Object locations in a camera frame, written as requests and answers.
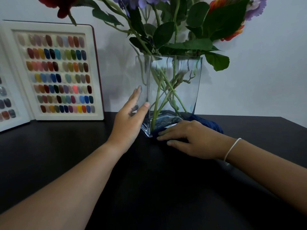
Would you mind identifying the person's left forearm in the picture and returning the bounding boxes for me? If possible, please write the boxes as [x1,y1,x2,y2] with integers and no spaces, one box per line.
[0,141,126,230]

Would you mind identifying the person's right hand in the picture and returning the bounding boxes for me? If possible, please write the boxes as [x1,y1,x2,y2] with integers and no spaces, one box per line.
[157,120,237,161]

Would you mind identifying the white string bracelet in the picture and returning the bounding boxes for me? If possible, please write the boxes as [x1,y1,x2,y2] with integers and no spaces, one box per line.
[223,138,242,162]

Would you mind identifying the clear square glass vase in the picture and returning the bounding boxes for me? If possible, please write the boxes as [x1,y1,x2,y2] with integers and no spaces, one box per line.
[135,54,203,138]

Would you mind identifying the red artificial flower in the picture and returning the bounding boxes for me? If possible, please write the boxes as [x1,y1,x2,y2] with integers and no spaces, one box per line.
[38,0,79,19]

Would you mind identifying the dark blue cloth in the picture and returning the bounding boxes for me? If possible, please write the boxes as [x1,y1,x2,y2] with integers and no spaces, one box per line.
[152,114,224,144]

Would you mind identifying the green leafy flower stems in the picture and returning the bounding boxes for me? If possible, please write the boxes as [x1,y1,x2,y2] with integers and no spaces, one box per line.
[68,0,252,131]

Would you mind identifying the person's left hand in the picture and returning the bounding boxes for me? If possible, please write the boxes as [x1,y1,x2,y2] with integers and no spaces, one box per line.
[107,86,150,155]

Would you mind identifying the rows of colourful nail samples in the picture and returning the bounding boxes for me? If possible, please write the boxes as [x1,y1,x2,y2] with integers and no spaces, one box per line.
[16,33,96,114]

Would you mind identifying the person's right forearm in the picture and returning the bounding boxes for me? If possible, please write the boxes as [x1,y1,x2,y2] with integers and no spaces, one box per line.
[225,139,307,216]

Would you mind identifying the purple artificial hydrangea flower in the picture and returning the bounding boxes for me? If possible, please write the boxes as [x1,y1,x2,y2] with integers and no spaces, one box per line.
[112,0,169,10]
[244,0,270,21]

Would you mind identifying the rows of grey nail samples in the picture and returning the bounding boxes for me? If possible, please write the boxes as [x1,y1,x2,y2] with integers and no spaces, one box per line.
[0,77,17,122]

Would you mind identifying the white nail colour sample book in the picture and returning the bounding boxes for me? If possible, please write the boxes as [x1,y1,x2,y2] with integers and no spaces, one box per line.
[0,20,105,133]

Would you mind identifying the orange artificial flower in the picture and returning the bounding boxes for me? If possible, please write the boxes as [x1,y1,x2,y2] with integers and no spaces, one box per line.
[208,0,245,42]

